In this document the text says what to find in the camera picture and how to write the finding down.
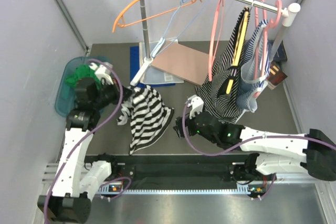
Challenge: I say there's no pink hanger empty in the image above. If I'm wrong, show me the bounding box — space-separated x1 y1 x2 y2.
208 0 225 81

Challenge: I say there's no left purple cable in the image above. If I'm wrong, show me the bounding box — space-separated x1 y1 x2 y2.
43 59 132 222

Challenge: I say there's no pink hanger far right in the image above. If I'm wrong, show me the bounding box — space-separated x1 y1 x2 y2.
267 0 282 29

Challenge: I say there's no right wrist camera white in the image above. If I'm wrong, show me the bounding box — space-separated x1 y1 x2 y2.
187 94 204 119

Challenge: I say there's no blue white striped garment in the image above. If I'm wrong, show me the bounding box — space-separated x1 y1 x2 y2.
236 19 270 113

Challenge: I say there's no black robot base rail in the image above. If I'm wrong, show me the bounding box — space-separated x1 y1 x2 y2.
86 153 278 183

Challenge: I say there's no brown wooden box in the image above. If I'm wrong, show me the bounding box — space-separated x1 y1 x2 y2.
266 62 288 90

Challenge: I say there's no pink brown board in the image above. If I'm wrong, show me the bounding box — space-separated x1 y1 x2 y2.
152 43 208 85

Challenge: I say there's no clothes rack metal white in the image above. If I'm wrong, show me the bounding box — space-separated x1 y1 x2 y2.
130 0 301 86

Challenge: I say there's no blue mat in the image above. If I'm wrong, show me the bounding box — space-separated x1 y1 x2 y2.
130 46 175 88

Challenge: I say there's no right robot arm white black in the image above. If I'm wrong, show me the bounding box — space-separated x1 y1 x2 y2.
173 112 335 182

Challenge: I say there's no light blue wire hanger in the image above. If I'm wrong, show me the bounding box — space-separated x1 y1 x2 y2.
149 0 212 58

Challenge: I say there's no black white striped tank top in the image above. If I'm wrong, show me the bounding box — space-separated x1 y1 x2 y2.
117 86 174 155

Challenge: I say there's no dark blue book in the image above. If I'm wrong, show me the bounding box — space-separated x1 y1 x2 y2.
268 40 288 62

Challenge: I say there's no purple cable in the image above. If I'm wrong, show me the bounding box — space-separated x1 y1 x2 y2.
182 103 336 201
43 59 132 222

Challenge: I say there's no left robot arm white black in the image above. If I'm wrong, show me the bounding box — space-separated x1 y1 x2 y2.
37 77 126 223

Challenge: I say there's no orange plastic hanger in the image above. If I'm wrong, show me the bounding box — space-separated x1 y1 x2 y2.
111 0 203 33

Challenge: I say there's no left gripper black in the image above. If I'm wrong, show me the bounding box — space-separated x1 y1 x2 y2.
92 77 134 110

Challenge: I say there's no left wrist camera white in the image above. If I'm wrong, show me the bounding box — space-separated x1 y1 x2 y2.
89 62 114 85

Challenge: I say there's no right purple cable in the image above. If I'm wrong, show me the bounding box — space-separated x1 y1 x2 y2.
182 103 336 201

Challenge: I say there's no teal plastic bin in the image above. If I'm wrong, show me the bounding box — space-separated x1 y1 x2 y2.
55 57 86 118

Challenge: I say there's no thin striped black white garment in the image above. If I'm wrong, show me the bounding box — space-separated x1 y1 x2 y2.
195 6 250 123

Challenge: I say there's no yellow black hanger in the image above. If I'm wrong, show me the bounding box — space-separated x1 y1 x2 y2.
225 6 250 94

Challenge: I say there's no grey slotted cable duct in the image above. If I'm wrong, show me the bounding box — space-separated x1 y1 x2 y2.
97 183 253 195

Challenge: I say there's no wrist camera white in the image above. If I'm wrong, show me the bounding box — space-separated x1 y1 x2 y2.
187 94 204 119
89 62 114 85

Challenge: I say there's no pink hanger with garment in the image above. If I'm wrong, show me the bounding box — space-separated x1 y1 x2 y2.
251 0 269 98

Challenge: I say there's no green cloth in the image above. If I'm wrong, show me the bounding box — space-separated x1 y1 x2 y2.
65 65 101 90

